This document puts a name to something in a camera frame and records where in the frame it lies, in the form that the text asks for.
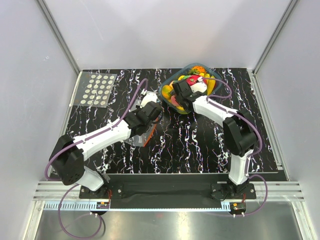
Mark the white slotted cable duct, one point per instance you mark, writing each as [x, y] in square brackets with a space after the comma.
[97, 206]

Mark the aluminium frame rail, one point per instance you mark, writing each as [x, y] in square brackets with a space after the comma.
[277, 191]

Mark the transparent blue plastic fruit tray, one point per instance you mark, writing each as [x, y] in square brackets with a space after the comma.
[184, 71]

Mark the pink dragon fruit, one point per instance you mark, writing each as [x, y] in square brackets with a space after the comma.
[190, 79]

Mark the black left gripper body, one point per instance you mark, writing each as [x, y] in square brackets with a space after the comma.
[139, 109]

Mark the yellow lemon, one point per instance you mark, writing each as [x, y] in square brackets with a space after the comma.
[181, 110]

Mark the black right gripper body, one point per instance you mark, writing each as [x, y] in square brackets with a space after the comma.
[179, 100]

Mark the pink peach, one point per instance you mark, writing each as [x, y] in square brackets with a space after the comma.
[174, 101]

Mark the clear zip top bag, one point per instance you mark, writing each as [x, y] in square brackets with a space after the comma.
[142, 135]

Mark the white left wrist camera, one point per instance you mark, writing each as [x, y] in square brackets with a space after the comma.
[148, 97]

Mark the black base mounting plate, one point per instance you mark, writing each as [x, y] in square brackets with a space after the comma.
[215, 185]

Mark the orange pineapple toy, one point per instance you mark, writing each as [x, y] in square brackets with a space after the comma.
[197, 70]

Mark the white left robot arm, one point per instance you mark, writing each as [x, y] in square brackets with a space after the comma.
[69, 154]

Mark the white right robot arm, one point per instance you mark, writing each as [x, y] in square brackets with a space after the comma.
[240, 135]

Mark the yellow green mango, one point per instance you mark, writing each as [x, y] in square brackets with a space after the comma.
[166, 91]

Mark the yellow banana bunch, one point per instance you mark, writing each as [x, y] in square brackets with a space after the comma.
[210, 82]

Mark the clear sheet with white dots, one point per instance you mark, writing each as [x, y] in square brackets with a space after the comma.
[93, 89]

